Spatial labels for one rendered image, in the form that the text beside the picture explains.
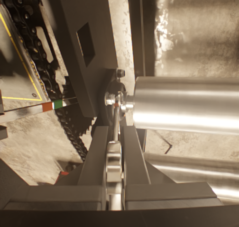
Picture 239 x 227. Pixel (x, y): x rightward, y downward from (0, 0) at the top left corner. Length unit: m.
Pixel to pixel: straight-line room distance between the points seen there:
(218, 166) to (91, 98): 0.43
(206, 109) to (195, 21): 0.92
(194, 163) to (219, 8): 0.90
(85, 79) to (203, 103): 0.21
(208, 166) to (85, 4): 0.51
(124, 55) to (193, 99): 1.01
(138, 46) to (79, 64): 0.64
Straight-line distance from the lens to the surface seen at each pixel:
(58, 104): 0.30
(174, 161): 0.57
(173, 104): 0.32
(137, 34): 0.86
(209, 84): 0.35
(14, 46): 1.24
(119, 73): 0.39
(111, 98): 0.32
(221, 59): 1.34
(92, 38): 0.32
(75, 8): 0.27
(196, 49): 1.27
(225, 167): 0.60
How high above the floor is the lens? 1.15
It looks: 45 degrees down
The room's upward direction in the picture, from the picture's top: 162 degrees counter-clockwise
